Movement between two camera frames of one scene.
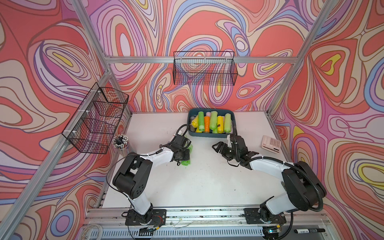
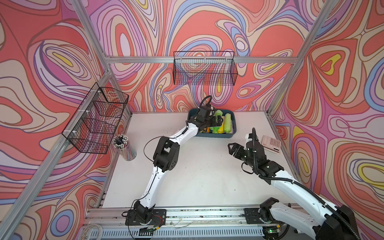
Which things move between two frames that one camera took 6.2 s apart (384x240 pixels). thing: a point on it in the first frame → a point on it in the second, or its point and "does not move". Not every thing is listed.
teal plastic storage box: [194, 134] does not move
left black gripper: [187, 155] → [219, 122]
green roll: [187, 162] → [215, 129]
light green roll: [227, 123] does not move
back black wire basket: [204, 68] does not move
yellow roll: [220, 125] does not move
